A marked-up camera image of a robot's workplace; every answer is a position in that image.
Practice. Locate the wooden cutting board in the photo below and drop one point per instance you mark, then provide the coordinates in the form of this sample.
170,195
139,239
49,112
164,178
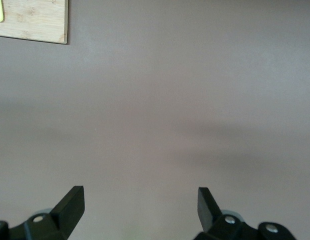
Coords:
32,20

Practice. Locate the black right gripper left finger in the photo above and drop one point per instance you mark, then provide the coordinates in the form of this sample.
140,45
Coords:
62,220

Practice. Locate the brown table cover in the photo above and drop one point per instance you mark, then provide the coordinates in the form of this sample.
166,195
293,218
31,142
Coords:
154,100

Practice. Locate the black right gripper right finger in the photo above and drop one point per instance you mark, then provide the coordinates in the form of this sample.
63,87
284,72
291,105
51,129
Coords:
212,225

